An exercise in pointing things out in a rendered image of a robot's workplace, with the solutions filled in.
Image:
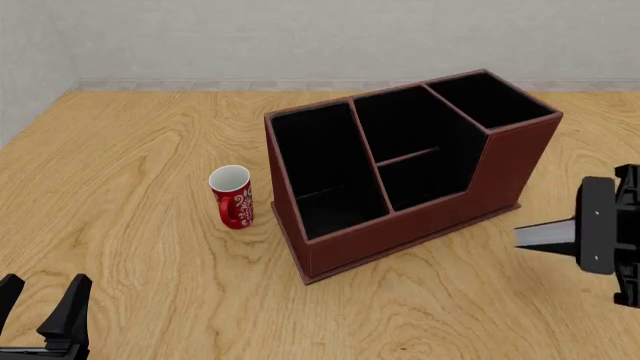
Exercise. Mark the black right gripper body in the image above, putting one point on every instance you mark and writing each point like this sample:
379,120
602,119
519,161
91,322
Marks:
629,225

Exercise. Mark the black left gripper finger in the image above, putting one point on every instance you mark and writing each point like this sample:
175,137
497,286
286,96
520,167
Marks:
9,292
72,315

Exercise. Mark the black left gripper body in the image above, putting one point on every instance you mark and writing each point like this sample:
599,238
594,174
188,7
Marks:
60,352

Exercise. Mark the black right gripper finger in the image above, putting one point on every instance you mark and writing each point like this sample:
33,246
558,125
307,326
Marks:
550,236

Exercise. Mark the red-brown desk caddy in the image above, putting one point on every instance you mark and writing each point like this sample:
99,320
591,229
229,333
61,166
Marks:
430,228

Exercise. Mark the red mug with white pattern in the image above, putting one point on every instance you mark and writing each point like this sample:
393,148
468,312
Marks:
242,210

